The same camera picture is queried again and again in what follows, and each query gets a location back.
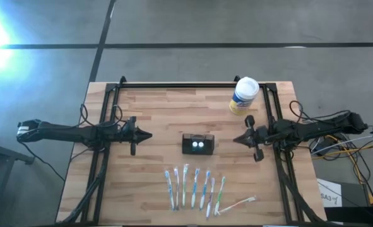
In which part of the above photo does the black wire caddy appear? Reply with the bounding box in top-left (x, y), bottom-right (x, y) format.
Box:
top-left (182, 133), bottom-right (215, 156)

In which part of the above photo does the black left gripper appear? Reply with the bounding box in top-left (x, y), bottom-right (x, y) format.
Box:
top-left (122, 115), bottom-right (153, 156)

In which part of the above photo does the black table frame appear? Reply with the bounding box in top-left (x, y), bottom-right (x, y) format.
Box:
top-left (59, 75), bottom-right (329, 227)

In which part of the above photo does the yellow cable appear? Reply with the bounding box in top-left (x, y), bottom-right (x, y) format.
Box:
top-left (312, 134), bottom-right (373, 206)

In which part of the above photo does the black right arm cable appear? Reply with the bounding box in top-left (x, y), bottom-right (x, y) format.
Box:
top-left (288, 100), bottom-right (351, 123)

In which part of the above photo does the green toothbrush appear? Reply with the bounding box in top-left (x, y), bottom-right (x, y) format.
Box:
top-left (213, 176), bottom-right (227, 217)
top-left (181, 163), bottom-right (189, 209)

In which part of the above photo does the Lysol wipes canister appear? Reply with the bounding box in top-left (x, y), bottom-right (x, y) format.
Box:
top-left (228, 76), bottom-right (260, 116)

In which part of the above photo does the blue toothbrush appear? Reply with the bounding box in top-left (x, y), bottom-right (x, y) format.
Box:
top-left (163, 170), bottom-right (175, 211)
top-left (199, 170), bottom-right (211, 211)
top-left (190, 167), bottom-right (201, 210)

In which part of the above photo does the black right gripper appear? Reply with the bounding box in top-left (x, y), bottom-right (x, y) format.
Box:
top-left (232, 115), bottom-right (269, 163)

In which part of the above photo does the black case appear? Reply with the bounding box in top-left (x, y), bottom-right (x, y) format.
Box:
top-left (323, 206), bottom-right (373, 227)

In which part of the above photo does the black side table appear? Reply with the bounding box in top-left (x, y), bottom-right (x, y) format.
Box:
top-left (0, 137), bottom-right (35, 227)

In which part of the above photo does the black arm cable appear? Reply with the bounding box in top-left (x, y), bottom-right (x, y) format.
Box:
top-left (80, 103), bottom-right (124, 129)
top-left (288, 100), bottom-right (351, 123)

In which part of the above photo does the white cable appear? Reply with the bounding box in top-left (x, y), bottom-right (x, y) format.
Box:
top-left (311, 135), bottom-right (373, 155)

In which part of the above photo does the white paper sign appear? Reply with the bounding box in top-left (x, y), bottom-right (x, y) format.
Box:
top-left (317, 178), bottom-right (343, 208)

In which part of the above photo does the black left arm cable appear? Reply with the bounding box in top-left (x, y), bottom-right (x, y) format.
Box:
top-left (80, 103), bottom-right (124, 129)

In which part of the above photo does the purple toothbrush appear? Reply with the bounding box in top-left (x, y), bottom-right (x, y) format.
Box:
top-left (205, 177), bottom-right (216, 219)
top-left (173, 166), bottom-right (181, 211)

